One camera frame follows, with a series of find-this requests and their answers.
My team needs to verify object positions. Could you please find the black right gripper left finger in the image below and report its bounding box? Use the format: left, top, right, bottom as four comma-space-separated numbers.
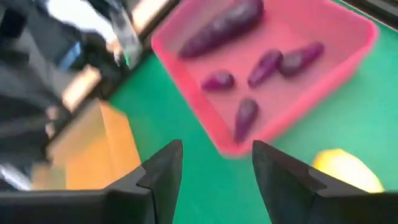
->
0, 139, 183, 224

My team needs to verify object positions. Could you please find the large purple eggplant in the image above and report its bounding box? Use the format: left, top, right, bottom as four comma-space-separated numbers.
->
178, 0, 265, 59

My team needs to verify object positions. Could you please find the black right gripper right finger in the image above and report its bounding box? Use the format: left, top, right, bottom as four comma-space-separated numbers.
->
252, 140, 398, 224

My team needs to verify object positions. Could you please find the translucent orange plastic basket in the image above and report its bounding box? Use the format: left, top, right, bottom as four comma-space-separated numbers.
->
30, 99, 142, 191

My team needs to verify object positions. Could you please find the black table frame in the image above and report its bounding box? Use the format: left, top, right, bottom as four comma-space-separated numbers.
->
341, 0, 398, 31

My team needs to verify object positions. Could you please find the translucent pink plastic basket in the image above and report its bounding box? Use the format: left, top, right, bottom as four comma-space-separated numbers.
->
150, 0, 380, 159

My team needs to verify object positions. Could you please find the wooden table side board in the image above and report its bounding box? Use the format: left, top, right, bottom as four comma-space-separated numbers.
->
130, 0, 171, 31

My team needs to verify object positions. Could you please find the yellow lemon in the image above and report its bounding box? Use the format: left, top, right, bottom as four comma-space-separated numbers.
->
312, 148, 386, 194

